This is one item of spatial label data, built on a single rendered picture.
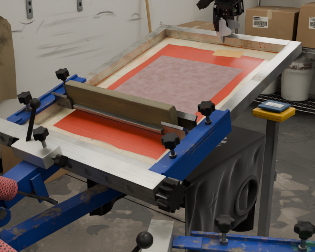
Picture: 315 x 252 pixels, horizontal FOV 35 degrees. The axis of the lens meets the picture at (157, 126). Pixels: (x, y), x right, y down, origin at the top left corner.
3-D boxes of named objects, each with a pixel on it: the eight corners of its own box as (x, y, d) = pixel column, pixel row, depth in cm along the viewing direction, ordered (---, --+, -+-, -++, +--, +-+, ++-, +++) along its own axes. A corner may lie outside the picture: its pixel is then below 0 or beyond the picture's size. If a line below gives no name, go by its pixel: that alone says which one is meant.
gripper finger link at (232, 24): (240, 39, 182) (236, 17, 176) (226, 37, 185) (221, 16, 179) (244, 34, 183) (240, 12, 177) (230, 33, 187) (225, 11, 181)
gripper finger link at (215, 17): (216, 32, 176) (216, 7, 173) (213, 32, 177) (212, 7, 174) (224, 29, 180) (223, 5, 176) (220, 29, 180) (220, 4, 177)
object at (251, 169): (239, 209, 193) (244, 130, 181) (259, 216, 188) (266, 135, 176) (166, 266, 159) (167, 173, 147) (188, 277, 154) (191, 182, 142)
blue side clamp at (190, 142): (217, 127, 142) (214, 106, 138) (232, 131, 139) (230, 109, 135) (152, 189, 123) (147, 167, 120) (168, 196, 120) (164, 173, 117)
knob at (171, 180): (168, 192, 116) (163, 167, 112) (188, 199, 112) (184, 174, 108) (149, 212, 111) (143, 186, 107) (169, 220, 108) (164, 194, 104)
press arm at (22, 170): (45, 162, 132) (40, 147, 129) (61, 169, 128) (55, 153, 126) (-7, 202, 121) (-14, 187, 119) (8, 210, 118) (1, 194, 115)
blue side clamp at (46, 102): (80, 91, 174) (75, 73, 170) (90, 94, 171) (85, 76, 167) (13, 137, 156) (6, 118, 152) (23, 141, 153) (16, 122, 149)
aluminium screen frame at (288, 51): (164, 33, 202) (163, 24, 200) (302, 52, 168) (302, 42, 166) (13, 135, 154) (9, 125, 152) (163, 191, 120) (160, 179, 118)
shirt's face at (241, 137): (168, 110, 203) (168, 109, 203) (265, 135, 178) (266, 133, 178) (81, 146, 168) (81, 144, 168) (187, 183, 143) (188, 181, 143)
